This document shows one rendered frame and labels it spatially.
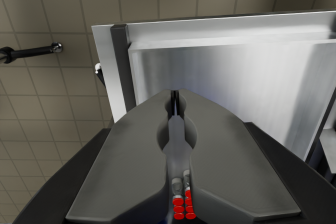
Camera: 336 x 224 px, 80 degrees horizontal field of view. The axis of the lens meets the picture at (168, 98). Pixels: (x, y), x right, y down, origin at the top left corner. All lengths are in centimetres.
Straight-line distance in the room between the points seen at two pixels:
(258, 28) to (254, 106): 12
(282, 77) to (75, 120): 141
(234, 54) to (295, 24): 8
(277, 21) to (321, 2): 109
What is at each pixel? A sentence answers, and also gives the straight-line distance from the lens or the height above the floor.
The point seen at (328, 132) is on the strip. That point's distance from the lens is 43.
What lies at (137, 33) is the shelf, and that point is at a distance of 28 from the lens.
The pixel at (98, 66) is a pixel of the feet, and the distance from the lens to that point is 129.
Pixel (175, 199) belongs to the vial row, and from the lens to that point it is 40.
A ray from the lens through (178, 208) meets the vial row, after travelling 43.
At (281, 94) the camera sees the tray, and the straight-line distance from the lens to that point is 35.
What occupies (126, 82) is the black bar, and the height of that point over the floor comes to 90.
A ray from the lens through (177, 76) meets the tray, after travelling 29.
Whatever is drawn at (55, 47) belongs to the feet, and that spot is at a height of 4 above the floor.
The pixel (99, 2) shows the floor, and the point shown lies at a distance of 121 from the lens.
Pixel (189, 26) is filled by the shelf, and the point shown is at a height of 88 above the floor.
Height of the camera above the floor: 115
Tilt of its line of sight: 60 degrees down
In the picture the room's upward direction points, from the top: 180 degrees counter-clockwise
